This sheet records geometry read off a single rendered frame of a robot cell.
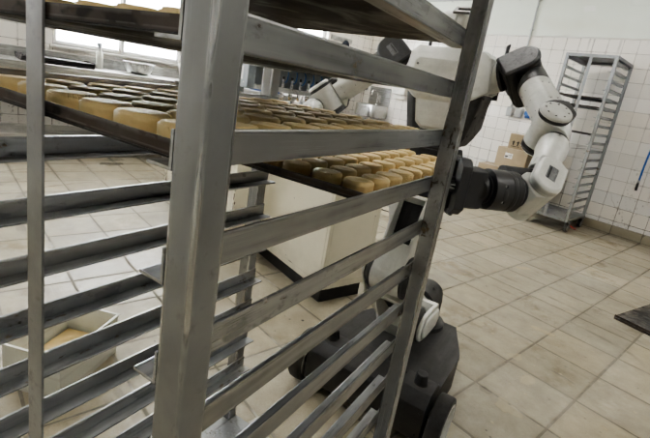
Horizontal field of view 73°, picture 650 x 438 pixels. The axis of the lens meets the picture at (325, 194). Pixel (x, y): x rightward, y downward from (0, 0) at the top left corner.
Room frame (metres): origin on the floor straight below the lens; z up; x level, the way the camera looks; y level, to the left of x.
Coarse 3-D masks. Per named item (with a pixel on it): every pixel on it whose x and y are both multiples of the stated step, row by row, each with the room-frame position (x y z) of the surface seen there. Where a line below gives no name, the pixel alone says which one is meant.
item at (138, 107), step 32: (64, 96) 0.45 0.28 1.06; (96, 96) 0.48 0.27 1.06; (128, 96) 0.53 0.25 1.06; (160, 96) 0.63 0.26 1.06; (160, 128) 0.36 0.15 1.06; (256, 128) 0.43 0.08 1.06; (288, 128) 0.47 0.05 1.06; (320, 128) 0.55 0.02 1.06; (352, 128) 0.61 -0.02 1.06; (384, 128) 0.70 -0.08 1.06; (416, 128) 0.83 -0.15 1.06
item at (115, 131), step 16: (0, 96) 0.47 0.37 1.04; (16, 96) 0.45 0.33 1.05; (48, 112) 0.42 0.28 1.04; (64, 112) 0.40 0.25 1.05; (80, 112) 0.39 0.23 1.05; (96, 128) 0.38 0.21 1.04; (112, 128) 0.37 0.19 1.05; (128, 128) 0.35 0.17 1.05; (144, 144) 0.34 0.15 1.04; (160, 144) 0.33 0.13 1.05
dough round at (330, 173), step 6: (318, 168) 0.72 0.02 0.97; (324, 168) 0.73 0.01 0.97; (312, 174) 0.71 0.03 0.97; (318, 174) 0.70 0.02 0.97; (324, 174) 0.69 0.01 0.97; (330, 174) 0.70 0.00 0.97; (336, 174) 0.70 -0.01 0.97; (324, 180) 0.69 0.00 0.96; (330, 180) 0.69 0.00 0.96; (336, 180) 0.70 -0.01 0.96
